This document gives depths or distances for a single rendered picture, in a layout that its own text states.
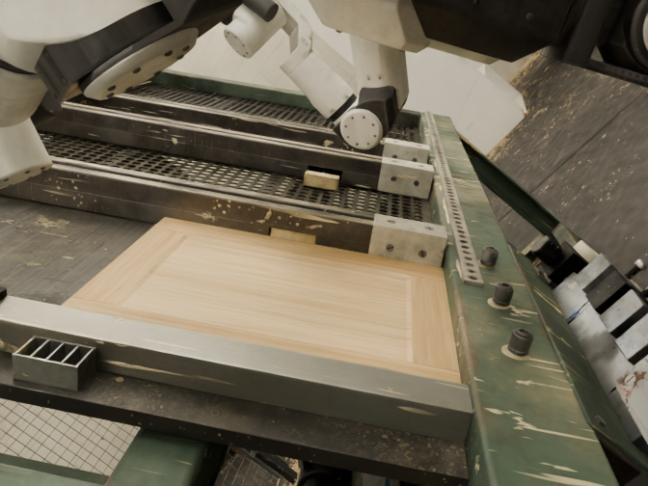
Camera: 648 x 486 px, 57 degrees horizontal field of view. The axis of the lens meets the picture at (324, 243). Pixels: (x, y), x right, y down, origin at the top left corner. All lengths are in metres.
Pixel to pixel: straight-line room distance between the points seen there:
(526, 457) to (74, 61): 0.48
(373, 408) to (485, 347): 0.18
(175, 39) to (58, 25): 0.06
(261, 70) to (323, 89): 5.43
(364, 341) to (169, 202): 0.46
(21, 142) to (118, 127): 0.99
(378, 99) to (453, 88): 3.76
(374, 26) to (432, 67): 4.07
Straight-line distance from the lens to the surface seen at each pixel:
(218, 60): 6.67
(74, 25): 0.36
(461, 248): 1.02
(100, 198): 1.11
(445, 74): 4.77
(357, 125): 1.06
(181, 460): 0.64
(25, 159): 0.59
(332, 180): 1.37
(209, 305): 0.79
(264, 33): 1.10
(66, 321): 0.71
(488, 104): 4.83
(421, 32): 0.72
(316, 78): 1.10
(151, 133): 1.54
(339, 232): 1.00
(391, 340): 0.77
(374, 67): 1.04
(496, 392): 0.67
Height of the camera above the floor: 1.21
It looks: 8 degrees down
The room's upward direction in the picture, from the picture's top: 52 degrees counter-clockwise
